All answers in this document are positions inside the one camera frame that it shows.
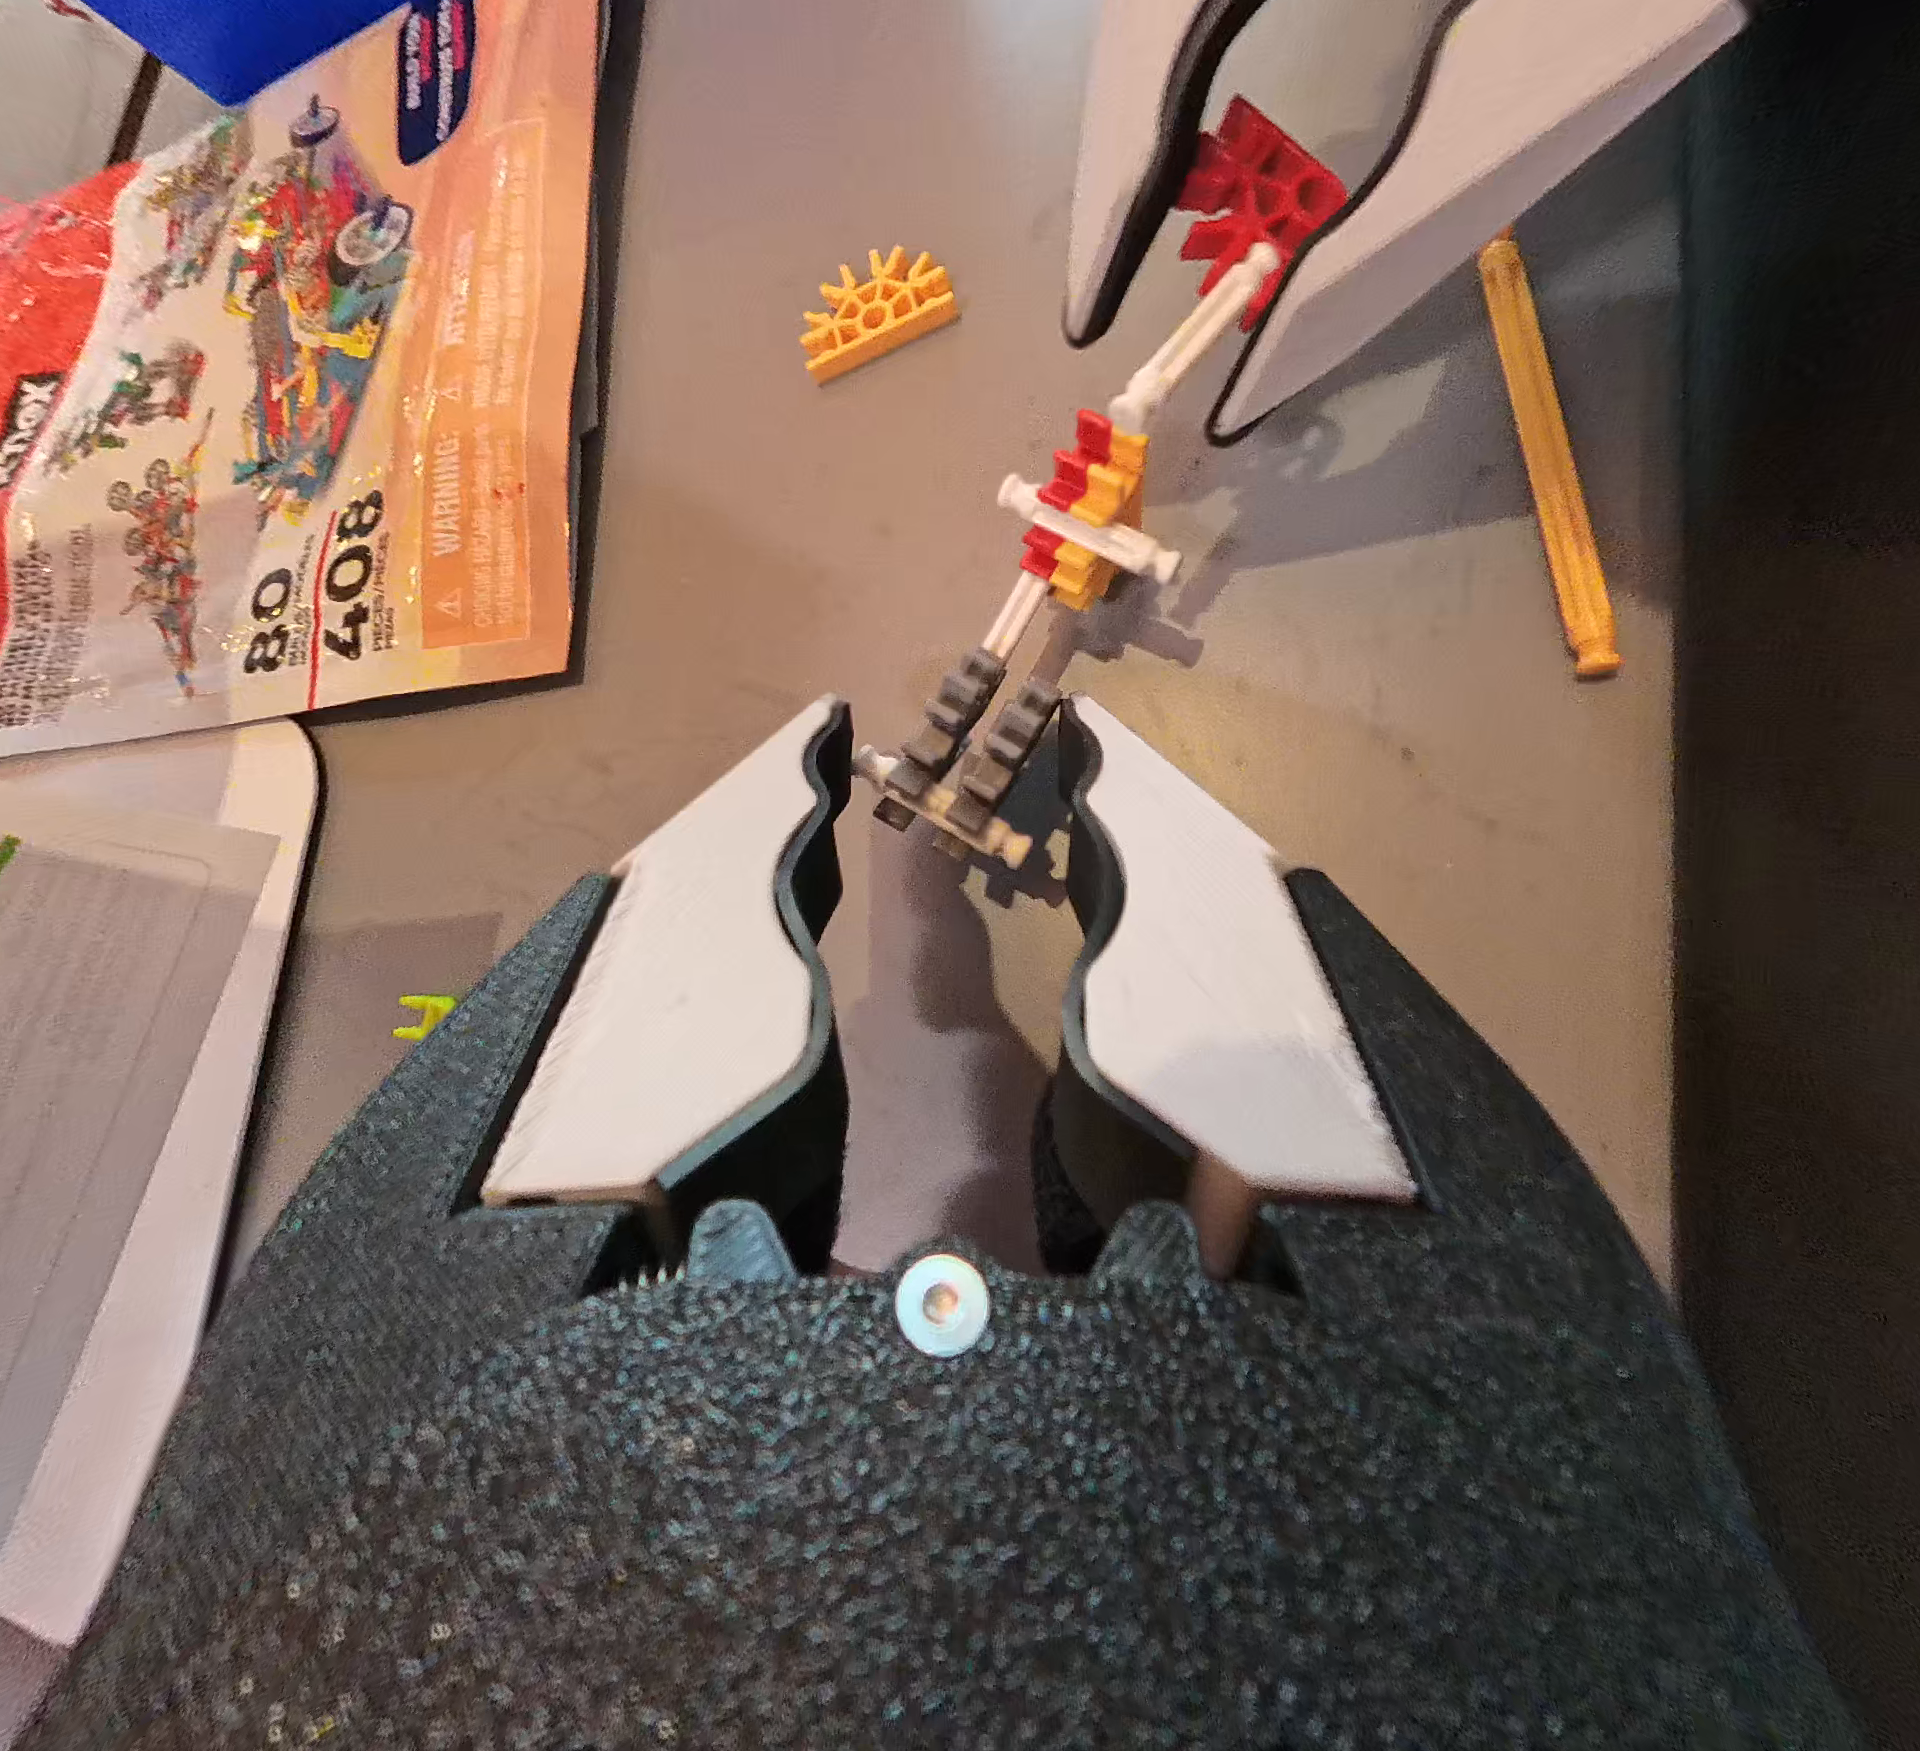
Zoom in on orange toy package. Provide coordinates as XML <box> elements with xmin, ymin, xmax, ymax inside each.
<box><xmin>0</xmin><ymin>0</ymin><xmax>610</xmax><ymax>761</ymax></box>

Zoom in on yellow and red connector assembly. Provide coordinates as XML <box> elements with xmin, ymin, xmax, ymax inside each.
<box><xmin>981</xmin><ymin>407</ymin><xmax>1183</xmax><ymax>673</ymax></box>

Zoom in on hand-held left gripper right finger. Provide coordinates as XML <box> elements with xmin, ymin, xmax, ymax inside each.
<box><xmin>1057</xmin><ymin>698</ymin><xmax>1419</xmax><ymax>1280</ymax></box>

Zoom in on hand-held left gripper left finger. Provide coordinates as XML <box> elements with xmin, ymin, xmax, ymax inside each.
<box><xmin>480</xmin><ymin>698</ymin><xmax>857</xmax><ymax>1211</ymax></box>

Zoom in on grey connector assembly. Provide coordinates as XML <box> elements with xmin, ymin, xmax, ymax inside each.
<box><xmin>854</xmin><ymin>633</ymin><xmax>1071</xmax><ymax>871</ymax></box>

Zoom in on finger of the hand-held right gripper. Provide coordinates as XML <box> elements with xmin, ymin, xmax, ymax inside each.
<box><xmin>1204</xmin><ymin>0</ymin><xmax>1880</xmax><ymax>448</ymax></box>
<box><xmin>1062</xmin><ymin>0</ymin><xmax>1337</xmax><ymax>354</ymax></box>

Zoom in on yellow plastic rod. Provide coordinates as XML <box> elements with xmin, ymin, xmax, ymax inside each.
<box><xmin>1476</xmin><ymin>233</ymin><xmax>1624</xmax><ymax>677</ymax></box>

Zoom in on yellow connector piece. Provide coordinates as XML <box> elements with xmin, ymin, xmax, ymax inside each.
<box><xmin>798</xmin><ymin>247</ymin><xmax>962</xmax><ymax>386</ymax></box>

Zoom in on red connector with white rod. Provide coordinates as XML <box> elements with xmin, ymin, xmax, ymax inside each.
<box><xmin>1112</xmin><ymin>99</ymin><xmax>1350</xmax><ymax>433</ymax></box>

